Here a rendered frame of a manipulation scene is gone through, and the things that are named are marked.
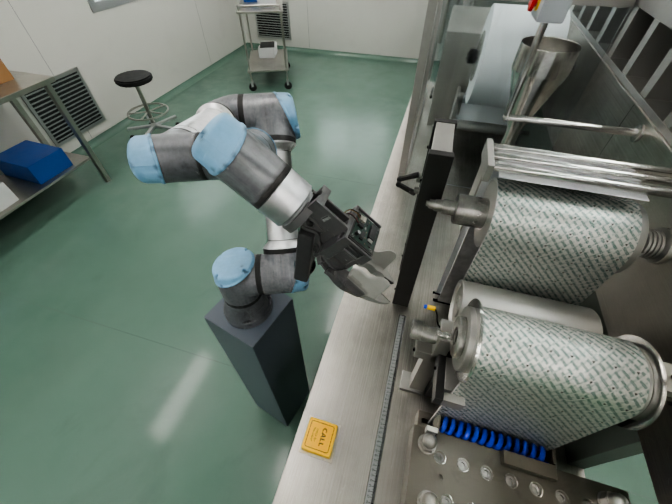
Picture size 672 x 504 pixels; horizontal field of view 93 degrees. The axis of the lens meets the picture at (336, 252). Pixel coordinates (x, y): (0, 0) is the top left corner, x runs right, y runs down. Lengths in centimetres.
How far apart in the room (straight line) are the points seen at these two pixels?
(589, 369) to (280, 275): 65
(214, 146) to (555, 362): 57
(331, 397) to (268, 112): 75
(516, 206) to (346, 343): 58
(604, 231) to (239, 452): 167
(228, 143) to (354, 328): 71
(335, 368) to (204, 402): 115
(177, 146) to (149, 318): 189
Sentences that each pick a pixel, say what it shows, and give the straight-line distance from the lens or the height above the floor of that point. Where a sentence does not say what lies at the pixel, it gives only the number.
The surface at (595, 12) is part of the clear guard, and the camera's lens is 137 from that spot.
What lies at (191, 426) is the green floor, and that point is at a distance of 196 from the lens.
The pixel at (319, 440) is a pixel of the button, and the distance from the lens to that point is 87.
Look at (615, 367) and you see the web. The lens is 65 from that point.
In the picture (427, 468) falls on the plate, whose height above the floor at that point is 103.
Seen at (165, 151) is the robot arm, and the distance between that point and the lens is 55.
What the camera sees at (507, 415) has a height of 112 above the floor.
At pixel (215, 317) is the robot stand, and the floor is 90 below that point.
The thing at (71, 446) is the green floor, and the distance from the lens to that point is 221.
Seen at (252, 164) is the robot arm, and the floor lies 155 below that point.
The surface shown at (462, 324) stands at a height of 129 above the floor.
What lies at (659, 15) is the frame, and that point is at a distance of 123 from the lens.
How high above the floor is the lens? 177
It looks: 48 degrees down
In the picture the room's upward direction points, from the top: straight up
